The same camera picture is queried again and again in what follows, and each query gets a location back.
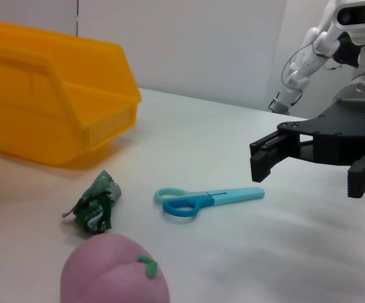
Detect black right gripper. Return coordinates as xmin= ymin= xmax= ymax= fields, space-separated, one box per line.
xmin=249 ymin=102 xmax=365 ymax=199

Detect green plastic wrapper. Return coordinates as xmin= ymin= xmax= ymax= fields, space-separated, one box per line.
xmin=61 ymin=169 xmax=123 ymax=236

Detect pink toy peach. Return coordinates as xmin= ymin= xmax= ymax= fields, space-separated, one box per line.
xmin=60 ymin=232 xmax=171 ymax=303

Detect white jointed machine arm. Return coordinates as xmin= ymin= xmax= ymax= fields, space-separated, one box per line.
xmin=268 ymin=0 xmax=341 ymax=113

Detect blue plastic scissors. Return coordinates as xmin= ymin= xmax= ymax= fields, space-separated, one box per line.
xmin=153 ymin=186 xmax=265 ymax=219

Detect yellow plastic storage bin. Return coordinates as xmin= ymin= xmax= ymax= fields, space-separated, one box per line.
xmin=0 ymin=21 xmax=142 ymax=171

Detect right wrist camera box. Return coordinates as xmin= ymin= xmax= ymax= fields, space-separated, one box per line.
xmin=332 ymin=0 xmax=365 ymax=69

